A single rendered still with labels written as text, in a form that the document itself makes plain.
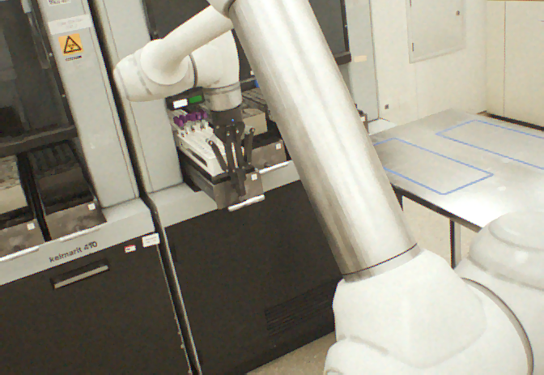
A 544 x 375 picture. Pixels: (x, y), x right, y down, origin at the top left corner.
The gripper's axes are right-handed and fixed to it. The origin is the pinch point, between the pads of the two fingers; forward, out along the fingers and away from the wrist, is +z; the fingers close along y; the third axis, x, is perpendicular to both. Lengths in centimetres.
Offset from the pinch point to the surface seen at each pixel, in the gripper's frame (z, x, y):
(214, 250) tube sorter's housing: 26.2, -16.9, 5.8
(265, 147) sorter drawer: -0.2, -16.8, -16.0
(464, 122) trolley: -2, 15, -62
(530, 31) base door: 15, -103, -229
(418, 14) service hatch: -3, -136, -176
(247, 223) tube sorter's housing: 21.3, -16.9, -5.9
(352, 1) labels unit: -34, -26, -57
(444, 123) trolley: -2, 12, -58
